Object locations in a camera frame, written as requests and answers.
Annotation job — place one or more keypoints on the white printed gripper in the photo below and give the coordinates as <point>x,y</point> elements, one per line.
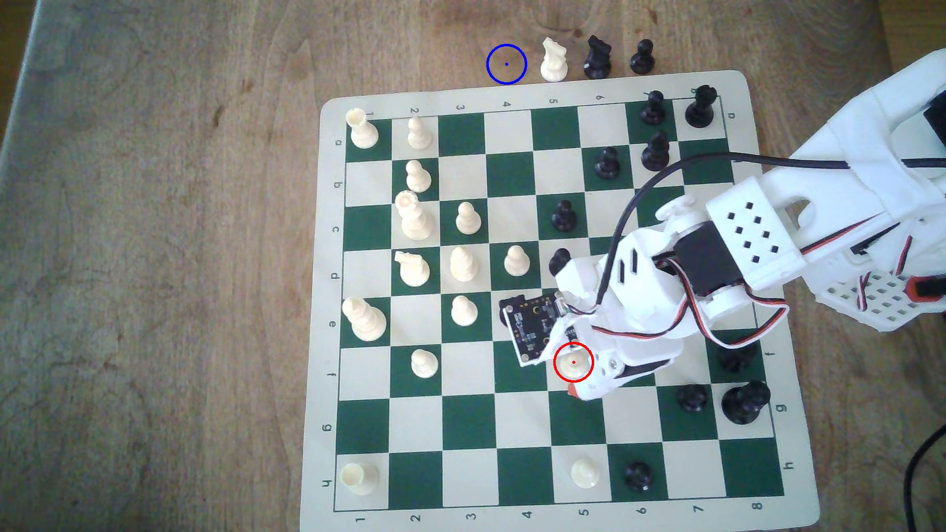
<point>612,365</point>

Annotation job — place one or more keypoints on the white pawn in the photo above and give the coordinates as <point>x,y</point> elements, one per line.
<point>420,137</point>
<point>573,363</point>
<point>516,262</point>
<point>424,364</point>
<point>468,220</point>
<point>418,179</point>
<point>464,312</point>
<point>584,474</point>

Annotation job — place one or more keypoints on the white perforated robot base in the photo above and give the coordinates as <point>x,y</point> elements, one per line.
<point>879,299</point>

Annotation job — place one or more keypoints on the white printed robot arm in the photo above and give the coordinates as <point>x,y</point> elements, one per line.
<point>761,222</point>

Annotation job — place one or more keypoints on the green and cream chess mat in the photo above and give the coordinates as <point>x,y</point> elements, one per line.
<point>473,421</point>

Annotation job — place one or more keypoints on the black pawn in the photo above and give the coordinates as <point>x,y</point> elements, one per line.
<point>607,166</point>
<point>692,399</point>
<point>558,261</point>
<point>638,477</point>
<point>652,112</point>
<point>642,60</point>
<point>564,218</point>

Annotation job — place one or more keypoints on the black bishop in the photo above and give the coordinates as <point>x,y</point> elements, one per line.
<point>655,155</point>
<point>737,360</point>

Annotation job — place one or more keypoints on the white bishop d3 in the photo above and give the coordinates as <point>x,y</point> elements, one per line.
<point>463,266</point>

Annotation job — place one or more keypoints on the black king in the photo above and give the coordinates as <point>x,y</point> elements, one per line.
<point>743,405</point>

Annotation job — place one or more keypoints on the white knight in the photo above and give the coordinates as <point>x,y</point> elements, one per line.
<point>414,272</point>
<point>553,66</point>

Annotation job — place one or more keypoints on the white queen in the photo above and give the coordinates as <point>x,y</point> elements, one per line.
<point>415,222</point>

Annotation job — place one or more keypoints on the black rook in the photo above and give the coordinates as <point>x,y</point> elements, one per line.
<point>700,111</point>

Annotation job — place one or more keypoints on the white king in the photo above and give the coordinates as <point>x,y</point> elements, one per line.
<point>367,323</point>

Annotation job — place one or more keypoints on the black knight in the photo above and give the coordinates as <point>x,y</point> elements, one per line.
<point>597,63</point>

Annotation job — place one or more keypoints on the white rook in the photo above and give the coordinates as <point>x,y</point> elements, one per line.
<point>360,479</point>
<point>363,134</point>

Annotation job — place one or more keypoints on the orange clamp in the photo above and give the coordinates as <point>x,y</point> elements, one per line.
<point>924,288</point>

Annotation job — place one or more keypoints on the black camera circuit board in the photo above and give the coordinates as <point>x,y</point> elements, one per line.
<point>528,325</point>

